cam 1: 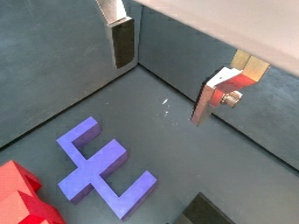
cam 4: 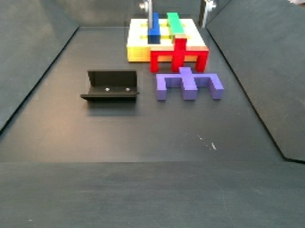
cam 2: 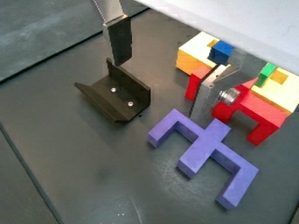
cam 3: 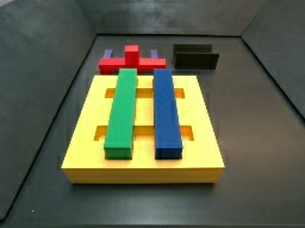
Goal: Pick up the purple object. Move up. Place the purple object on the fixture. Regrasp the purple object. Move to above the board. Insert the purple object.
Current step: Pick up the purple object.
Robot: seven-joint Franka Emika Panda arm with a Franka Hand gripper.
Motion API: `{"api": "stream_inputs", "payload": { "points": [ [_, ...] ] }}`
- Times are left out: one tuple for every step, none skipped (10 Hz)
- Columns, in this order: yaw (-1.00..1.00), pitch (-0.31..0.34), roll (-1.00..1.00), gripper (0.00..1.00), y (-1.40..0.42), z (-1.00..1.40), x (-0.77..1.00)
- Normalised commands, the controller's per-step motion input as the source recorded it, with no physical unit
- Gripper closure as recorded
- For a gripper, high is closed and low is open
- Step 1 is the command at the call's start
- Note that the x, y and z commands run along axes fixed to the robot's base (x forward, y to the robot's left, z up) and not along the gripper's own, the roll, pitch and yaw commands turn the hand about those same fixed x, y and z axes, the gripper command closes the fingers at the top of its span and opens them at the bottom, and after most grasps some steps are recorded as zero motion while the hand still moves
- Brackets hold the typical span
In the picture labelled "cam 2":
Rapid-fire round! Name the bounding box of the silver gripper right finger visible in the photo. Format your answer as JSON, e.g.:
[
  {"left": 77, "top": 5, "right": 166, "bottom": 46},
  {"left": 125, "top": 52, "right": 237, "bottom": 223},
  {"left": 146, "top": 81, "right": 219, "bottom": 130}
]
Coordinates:
[{"left": 189, "top": 48, "right": 248, "bottom": 123}]

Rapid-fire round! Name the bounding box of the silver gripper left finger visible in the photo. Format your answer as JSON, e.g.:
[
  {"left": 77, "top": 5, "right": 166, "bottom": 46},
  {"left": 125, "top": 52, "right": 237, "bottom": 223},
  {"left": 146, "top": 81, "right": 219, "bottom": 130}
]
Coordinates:
[{"left": 89, "top": 0, "right": 132, "bottom": 67}]

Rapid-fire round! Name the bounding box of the purple E-shaped block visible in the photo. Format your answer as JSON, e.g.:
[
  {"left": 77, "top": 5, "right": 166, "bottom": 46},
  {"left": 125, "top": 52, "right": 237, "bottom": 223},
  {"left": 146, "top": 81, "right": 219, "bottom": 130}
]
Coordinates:
[{"left": 148, "top": 109, "right": 257, "bottom": 209}]

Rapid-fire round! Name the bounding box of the yellow slotted board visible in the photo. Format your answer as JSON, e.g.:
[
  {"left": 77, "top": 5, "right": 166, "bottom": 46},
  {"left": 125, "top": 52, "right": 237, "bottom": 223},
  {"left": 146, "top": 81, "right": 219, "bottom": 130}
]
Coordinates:
[{"left": 176, "top": 32, "right": 299, "bottom": 116}]

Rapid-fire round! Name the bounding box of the black angle fixture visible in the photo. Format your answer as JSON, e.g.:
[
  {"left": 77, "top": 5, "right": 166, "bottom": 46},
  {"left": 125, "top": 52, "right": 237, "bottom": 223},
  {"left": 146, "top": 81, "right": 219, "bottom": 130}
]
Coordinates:
[{"left": 74, "top": 59, "right": 150, "bottom": 123}]

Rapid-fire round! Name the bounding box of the blue bar block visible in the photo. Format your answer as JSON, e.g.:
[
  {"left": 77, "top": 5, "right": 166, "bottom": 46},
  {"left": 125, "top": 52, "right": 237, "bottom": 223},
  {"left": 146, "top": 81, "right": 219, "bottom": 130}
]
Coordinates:
[{"left": 208, "top": 40, "right": 233, "bottom": 66}]

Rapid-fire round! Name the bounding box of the green bar block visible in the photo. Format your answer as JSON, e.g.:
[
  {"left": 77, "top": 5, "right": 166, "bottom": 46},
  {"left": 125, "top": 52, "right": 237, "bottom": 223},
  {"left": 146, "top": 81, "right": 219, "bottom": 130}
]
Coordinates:
[{"left": 255, "top": 63, "right": 276, "bottom": 88}]

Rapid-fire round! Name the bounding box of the red E-shaped block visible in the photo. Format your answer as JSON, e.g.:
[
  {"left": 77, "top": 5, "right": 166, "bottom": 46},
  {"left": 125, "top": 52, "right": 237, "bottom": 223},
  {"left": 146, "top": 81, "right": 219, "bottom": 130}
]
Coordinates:
[{"left": 185, "top": 66, "right": 287, "bottom": 145}]

